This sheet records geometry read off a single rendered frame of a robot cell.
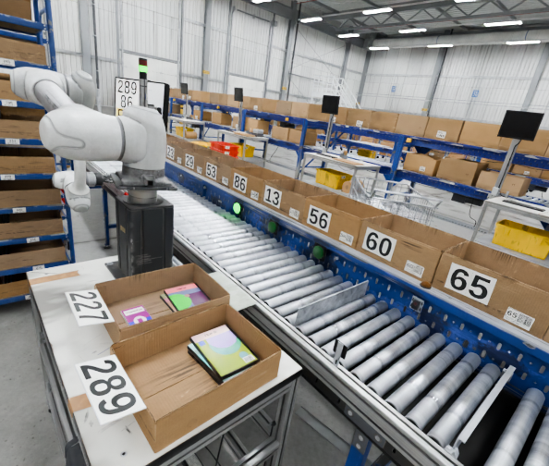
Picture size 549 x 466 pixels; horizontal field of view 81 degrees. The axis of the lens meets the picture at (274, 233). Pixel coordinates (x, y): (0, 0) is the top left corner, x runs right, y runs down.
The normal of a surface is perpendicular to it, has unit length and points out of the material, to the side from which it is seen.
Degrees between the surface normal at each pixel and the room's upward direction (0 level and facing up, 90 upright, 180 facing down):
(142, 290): 88
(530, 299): 90
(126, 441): 0
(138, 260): 90
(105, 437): 0
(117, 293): 89
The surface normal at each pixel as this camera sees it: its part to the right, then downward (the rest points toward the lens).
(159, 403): 0.16, -0.91
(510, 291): -0.76, 0.14
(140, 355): 0.69, 0.33
